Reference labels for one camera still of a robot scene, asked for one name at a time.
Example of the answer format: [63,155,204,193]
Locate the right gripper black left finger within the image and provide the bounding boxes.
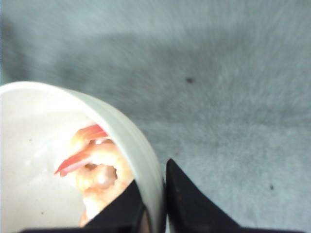
[23,181,146,233]

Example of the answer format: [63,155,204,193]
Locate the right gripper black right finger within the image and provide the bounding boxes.
[166,159,302,233]

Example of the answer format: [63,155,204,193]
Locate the pink cooked shrimp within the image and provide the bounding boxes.
[55,124,134,227]

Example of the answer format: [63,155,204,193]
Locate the beige ribbed ceramic bowl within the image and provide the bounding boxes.
[0,82,166,233]

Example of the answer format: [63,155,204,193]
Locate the grey table cloth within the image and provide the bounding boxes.
[0,0,311,233]

